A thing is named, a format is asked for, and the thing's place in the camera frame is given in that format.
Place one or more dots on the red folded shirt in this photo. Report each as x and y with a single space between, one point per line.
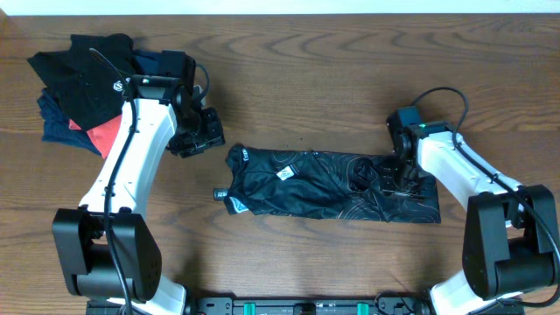
99 139

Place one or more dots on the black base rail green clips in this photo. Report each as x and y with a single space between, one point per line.
385 303

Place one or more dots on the black folded polo shirt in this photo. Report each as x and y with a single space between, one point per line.
87 79

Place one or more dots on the black printed cycling jersey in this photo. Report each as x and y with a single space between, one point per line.
317 185

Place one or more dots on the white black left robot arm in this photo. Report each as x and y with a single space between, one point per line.
105 248

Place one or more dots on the navy folded shirt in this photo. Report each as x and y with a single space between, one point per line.
55 128

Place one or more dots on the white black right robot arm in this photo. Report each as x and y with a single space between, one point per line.
511 238

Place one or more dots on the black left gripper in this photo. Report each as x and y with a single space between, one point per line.
216 136

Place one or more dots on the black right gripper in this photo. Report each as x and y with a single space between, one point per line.
388 184

